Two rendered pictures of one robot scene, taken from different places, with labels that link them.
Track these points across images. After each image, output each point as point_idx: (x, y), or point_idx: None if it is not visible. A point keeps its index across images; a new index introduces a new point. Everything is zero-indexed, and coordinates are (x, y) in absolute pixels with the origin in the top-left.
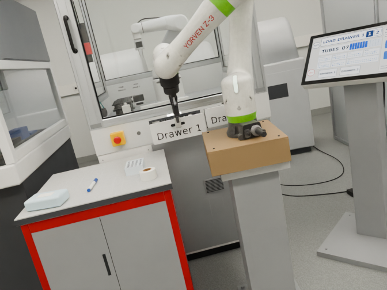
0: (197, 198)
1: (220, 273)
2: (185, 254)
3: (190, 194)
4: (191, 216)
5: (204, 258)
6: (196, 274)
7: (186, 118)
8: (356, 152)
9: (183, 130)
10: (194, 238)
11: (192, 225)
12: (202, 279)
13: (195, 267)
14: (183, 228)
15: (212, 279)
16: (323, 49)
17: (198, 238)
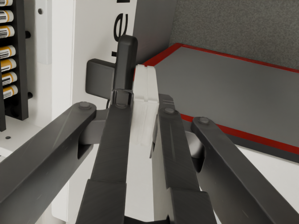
0: (145, 2)
1: (228, 0)
2: (242, 67)
3: (138, 17)
4: (154, 22)
5: (175, 10)
6: (205, 36)
7: (82, 8)
8: None
9: (116, 35)
10: (167, 22)
11: (159, 23)
12: (225, 33)
13: (190, 31)
14: (157, 40)
15: (234, 18)
16: None
17: (169, 14)
